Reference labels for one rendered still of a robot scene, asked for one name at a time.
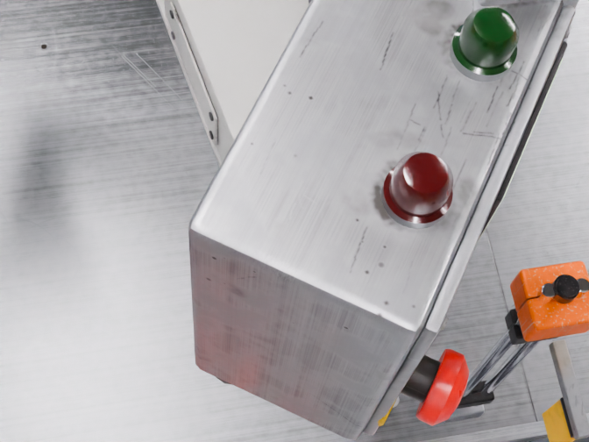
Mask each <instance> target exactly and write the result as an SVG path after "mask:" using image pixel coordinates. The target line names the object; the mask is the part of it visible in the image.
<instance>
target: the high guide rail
mask: <svg viewBox="0 0 589 442"><path fill-rule="evenodd" d="M547 437H548V434H547V431H546V428H545V424H544V421H539V422H534V423H528V424H518V425H513V426H508V427H502V428H497V429H492V430H486V431H477V432H472V433H466V434H461V435H456V436H450V437H445V438H435V439H430V440H424V441H419V442H522V441H527V440H532V439H538V438H547Z"/></svg>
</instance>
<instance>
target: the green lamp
mask: <svg viewBox="0 0 589 442"><path fill-rule="evenodd" d="M519 36H520V33H519V28H518V25H517V24H516V22H515V21H514V19H513V18H512V16H511V15H510V14H509V13H508V12H507V11H505V10H503V9H502V8H499V7H485V8H480V9H477V10H475V11H473V12H472V13H471V14H470V15H468V16H467V18H466V20H465V22H464V23H463V24H462V25H461V26H460V27H459V28H458V29H457V30H456V32H455V34H454V36H453V39H452V42H451V47H450V55H451V60H452V63H453V64H454V66H455V67H456V69H457V70H458V71H459V72H460V73H461V74H463V75H464V76H466V77H468V78H470V79H473V80H475V81H479V82H492V81H496V80H498V79H500V78H502V77H503V76H505V75H506V74H507V73H508V72H509V71H510V69H511V67H512V66H513V64H514V61H515V59H516V55H517V43H518V40H519Z"/></svg>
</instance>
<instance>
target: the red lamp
mask: <svg viewBox="0 0 589 442"><path fill-rule="evenodd" d="M452 187H453V174H452V172H451V169H450V167H449V165H448V164H447V163H446V162H445V161H444V160H443V159H442V158H440V157H439V156H437V155H435V154H433V153H428V152H414V153H409V154H407V155H405V156H404V157H403V158H401V159H400V160H399V161H398V163H397V165H396V166H395V167H394V168H392V169H391V171H390V172H389V173H388V175H387V177H386V180H385V181H384V184H383V187H382V192H381V197H382V202H383V205H384V208H385V210H386V211H387V214H388V215H389V216H390V217H391V218H392V219H393V220H394V221H396V222H397V223H399V224H400V225H403V226H406V227H408V228H414V229H423V228H428V227H431V226H433V225H436V224H437V223H438V222H440V221H441V220H442V219H443V218H444V217H445V215H446V213H447V211H448V210H449V208H450V206H451V202H452V197H453V191H452Z"/></svg>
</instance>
